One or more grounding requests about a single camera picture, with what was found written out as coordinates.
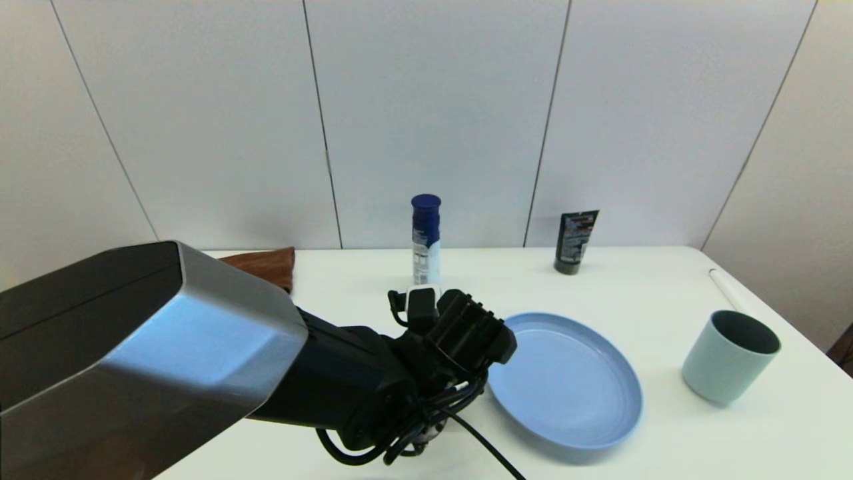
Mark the light blue plate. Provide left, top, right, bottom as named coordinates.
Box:
left=486, top=312, right=644, bottom=449

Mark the blue and white spray can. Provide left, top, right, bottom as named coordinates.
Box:
left=411, top=193, right=442, bottom=288

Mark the black squeeze tube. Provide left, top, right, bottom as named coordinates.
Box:
left=554, top=210, right=599, bottom=275

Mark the brown folded cloth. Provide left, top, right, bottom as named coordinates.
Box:
left=220, top=247, right=296, bottom=294

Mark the pale green cup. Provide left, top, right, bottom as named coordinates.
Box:
left=682, top=310, right=781, bottom=405

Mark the white rod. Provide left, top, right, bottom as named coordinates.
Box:
left=708, top=268, right=744, bottom=312

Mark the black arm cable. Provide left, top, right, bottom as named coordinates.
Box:
left=315, top=377, right=527, bottom=480

